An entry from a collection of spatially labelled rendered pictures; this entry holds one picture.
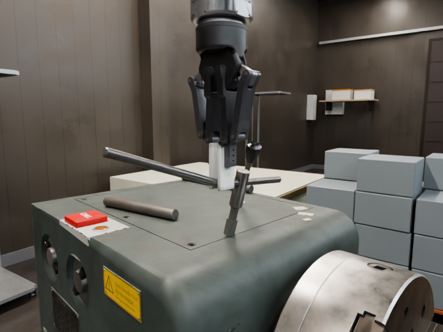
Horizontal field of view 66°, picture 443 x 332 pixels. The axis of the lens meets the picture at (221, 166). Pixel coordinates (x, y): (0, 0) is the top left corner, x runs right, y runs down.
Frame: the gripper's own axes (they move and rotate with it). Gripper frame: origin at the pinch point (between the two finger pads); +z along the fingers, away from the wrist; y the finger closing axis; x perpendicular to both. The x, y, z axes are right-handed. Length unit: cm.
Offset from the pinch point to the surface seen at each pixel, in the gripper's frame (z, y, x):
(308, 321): 18.9, 15.2, 0.9
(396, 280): 14.2, 22.2, 11.0
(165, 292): 13.9, 3.9, -13.3
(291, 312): 18.8, 12.6, 1.0
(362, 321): 17.4, 21.0, 3.7
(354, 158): 28, -92, 250
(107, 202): 11.2, -32.9, -2.8
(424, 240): 77, -26, 221
